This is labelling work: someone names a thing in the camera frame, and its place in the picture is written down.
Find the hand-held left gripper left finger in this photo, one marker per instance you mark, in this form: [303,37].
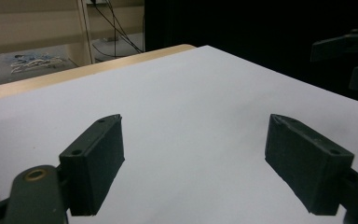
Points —
[96,161]

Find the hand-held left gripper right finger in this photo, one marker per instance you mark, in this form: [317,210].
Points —
[307,165]

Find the black curtain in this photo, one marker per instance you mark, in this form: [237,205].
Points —
[245,25]

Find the white table cover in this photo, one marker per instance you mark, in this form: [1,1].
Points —
[199,109]

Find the light wooden shelf unit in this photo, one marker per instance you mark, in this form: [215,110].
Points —
[28,28]

